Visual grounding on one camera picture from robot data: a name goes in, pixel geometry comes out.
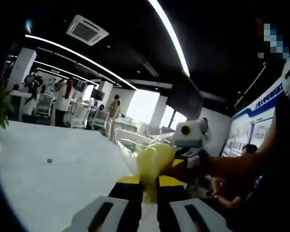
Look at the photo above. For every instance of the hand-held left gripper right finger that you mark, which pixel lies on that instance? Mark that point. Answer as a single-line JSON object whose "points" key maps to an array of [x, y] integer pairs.
{"points": [[183, 212]]}

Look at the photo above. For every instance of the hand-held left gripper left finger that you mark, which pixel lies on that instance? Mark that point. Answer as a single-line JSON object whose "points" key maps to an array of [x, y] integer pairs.
{"points": [[106, 212]]}

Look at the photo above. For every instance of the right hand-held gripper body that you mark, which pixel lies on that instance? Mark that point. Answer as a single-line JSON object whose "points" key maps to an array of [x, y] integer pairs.
{"points": [[192, 135]]}

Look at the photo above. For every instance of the small yellow silicone block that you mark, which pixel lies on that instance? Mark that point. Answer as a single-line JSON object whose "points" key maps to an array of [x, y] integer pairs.
{"points": [[154, 159]]}

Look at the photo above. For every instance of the small dark round object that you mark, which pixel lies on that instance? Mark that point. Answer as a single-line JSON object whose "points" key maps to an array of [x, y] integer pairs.
{"points": [[49, 160]]}

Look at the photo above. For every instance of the person's dark clothing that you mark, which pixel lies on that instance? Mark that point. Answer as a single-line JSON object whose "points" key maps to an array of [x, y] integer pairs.
{"points": [[280, 174]]}

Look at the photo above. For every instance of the white office chair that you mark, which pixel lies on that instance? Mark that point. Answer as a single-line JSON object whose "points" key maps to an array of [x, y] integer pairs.
{"points": [[44, 106], [100, 119]]}

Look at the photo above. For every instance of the long straight ceiling light strip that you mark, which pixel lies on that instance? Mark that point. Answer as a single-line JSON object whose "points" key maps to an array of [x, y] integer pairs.
{"points": [[170, 36]]}

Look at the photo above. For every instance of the black monitor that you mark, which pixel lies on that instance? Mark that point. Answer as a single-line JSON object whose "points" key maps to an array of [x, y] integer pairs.
{"points": [[98, 94]]}

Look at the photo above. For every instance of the curved ceiling light strip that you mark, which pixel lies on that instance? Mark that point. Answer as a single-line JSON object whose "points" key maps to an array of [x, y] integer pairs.
{"points": [[82, 58]]}

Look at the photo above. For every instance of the green plant in white pot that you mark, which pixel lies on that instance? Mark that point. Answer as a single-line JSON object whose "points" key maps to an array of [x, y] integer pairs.
{"points": [[3, 108]]}

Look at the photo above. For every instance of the white ceiling air conditioner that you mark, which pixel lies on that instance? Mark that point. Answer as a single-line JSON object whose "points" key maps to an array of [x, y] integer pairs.
{"points": [[87, 30]]}

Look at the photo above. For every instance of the blue white wall poster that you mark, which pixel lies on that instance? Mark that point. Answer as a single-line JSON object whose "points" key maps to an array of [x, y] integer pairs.
{"points": [[251, 128]]}

